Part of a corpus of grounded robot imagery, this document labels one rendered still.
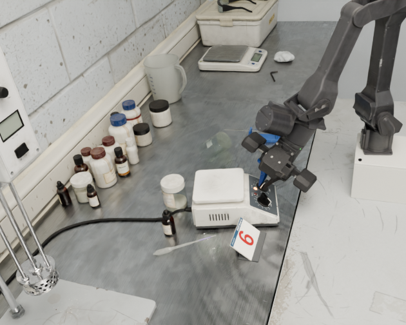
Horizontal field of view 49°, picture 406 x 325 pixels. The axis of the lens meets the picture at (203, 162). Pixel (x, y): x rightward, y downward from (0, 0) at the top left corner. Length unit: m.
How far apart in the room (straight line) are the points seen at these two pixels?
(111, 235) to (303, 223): 0.46
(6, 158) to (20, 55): 0.61
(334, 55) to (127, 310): 0.65
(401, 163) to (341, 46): 0.32
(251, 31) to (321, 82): 1.10
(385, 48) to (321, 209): 0.39
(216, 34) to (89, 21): 0.77
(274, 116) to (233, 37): 1.15
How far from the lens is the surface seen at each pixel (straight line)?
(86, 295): 0.99
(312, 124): 0.97
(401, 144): 1.17
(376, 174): 1.10
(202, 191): 1.03
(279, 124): 0.93
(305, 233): 1.05
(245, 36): 2.03
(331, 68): 0.94
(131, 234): 1.09
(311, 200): 1.13
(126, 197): 1.21
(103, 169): 1.22
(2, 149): 0.62
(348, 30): 0.93
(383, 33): 0.99
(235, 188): 1.03
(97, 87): 1.48
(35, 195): 1.21
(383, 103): 1.04
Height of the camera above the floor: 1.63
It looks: 35 degrees down
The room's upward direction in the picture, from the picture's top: 8 degrees counter-clockwise
